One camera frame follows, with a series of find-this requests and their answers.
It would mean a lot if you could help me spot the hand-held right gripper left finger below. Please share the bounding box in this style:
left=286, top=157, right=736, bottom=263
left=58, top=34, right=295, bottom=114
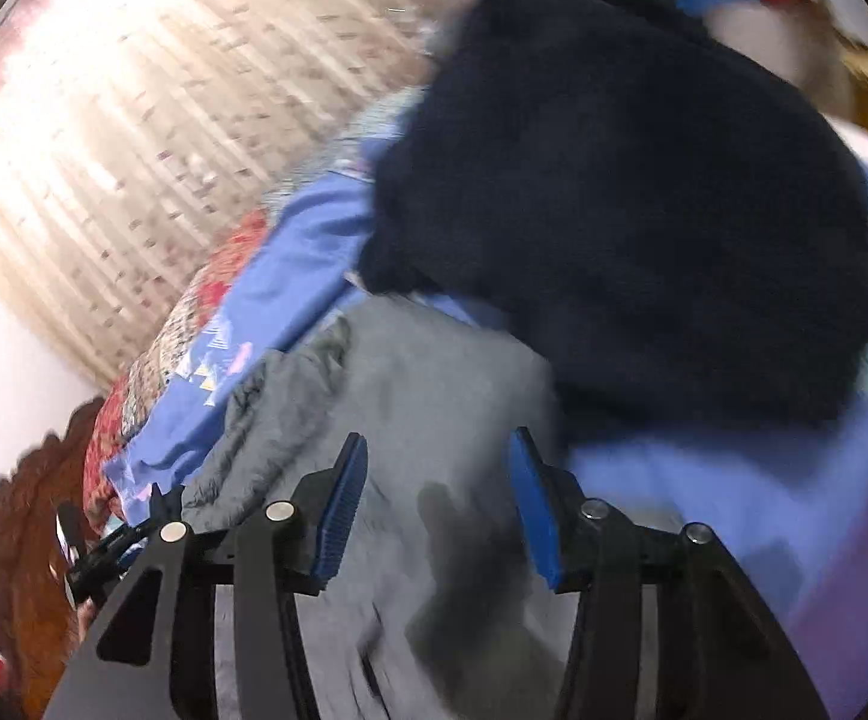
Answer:
left=44, top=433, right=370, bottom=720

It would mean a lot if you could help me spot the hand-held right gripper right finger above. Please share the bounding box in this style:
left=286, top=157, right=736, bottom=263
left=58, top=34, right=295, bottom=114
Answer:
left=507, top=427, right=828, bottom=720

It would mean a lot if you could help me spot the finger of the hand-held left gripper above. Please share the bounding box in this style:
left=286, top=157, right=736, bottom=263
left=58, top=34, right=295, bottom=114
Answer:
left=55, top=484, right=187, bottom=608

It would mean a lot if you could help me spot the grey puffer jacket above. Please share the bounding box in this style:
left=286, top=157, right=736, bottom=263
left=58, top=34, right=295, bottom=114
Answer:
left=179, top=296, right=592, bottom=720

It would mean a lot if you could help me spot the carved wooden headboard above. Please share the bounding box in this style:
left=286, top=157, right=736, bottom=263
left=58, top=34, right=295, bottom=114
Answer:
left=0, top=397, right=112, bottom=720

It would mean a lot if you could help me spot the blue patterned bedsheet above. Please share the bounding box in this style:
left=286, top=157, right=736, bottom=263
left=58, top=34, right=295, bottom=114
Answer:
left=104, top=112, right=868, bottom=720

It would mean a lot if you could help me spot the red patterned quilt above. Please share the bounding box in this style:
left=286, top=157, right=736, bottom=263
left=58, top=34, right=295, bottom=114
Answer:
left=81, top=210, right=277, bottom=533

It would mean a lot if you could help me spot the black fleece garment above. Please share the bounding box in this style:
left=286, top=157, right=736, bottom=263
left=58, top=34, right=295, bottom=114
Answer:
left=359, top=0, right=868, bottom=451

